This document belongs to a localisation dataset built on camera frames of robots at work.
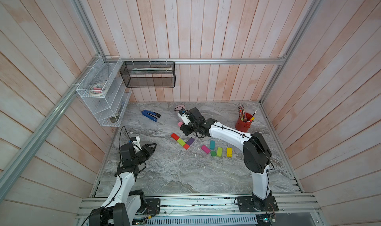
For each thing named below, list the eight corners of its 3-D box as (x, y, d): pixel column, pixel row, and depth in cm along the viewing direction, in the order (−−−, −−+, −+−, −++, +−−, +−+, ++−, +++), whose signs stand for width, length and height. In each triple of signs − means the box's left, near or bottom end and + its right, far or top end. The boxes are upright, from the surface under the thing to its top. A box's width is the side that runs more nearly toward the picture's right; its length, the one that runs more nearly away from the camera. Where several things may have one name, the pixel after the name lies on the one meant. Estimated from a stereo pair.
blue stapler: (140, 114, 115) (140, 112, 113) (145, 109, 119) (145, 107, 117) (155, 122, 111) (155, 120, 109) (160, 116, 114) (160, 114, 112)
